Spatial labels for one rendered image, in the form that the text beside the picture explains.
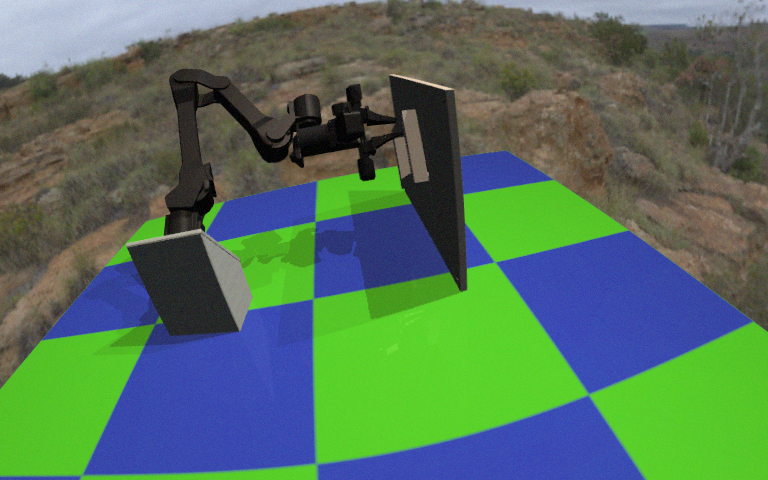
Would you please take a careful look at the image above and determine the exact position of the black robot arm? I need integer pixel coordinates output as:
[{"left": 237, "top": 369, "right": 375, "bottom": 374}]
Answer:
[{"left": 164, "top": 69, "right": 364, "bottom": 236}]

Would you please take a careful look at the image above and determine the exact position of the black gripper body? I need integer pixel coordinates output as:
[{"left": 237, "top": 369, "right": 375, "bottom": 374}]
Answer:
[{"left": 322, "top": 84, "right": 376, "bottom": 181}]

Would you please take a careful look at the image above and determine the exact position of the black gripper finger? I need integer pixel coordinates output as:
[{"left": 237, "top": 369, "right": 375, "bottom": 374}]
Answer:
[
  {"left": 370, "top": 130, "right": 403, "bottom": 156},
  {"left": 365, "top": 106, "right": 397, "bottom": 126}
]

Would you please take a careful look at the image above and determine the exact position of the dark grey wall panel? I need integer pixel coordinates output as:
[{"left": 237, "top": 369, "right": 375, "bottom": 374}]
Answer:
[{"left": 389, "top": 74, "right": 468, "bottom": 292}]

